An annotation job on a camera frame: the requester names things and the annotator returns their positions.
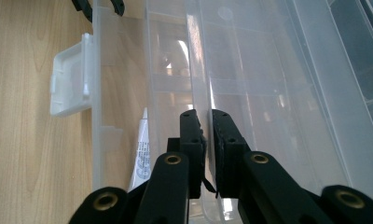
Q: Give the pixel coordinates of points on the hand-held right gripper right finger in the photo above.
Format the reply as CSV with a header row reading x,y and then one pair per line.
x,y
226,149

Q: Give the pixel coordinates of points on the white ointment tube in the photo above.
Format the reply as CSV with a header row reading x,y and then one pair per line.
x,y
141,152

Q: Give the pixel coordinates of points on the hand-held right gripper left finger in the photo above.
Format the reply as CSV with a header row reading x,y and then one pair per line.
x,y
194,149

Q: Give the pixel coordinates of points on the clear plastic storage box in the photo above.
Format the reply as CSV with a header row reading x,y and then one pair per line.
x,y
268,77

